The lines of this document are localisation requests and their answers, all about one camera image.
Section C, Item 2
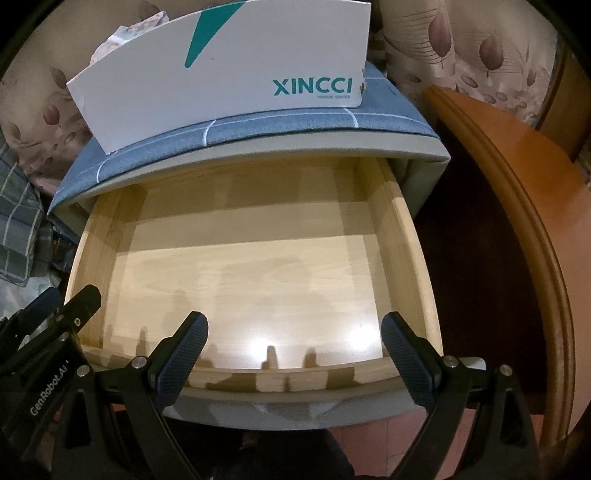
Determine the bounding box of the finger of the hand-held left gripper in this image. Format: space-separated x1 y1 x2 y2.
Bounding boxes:
58 285 102 334
0 287 63 342

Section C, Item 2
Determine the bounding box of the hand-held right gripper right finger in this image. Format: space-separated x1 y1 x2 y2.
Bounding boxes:
381 311 541 480

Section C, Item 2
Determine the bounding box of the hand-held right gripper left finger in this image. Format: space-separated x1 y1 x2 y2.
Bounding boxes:
51 311 211 480

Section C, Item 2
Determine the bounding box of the white shoe box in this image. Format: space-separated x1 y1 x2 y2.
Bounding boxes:
66 0 372 155

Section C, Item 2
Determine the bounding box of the white plastic bag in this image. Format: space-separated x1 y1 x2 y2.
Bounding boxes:
0 277 42 321

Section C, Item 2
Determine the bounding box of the grey plaid cloth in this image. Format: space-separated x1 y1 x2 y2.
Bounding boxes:
0 138 79 282

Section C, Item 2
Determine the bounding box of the floral beige curtain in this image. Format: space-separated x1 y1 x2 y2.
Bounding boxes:
367 0 561 139
0 0 208 185

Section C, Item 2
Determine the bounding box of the grey nightstand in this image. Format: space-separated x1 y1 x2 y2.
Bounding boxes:
51 131 451 222

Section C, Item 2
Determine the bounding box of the blue checked cloth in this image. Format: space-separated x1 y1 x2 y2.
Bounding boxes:
47 62 451 217

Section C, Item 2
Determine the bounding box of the orange wooden bed frame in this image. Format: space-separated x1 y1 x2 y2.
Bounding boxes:
422 85 578 446

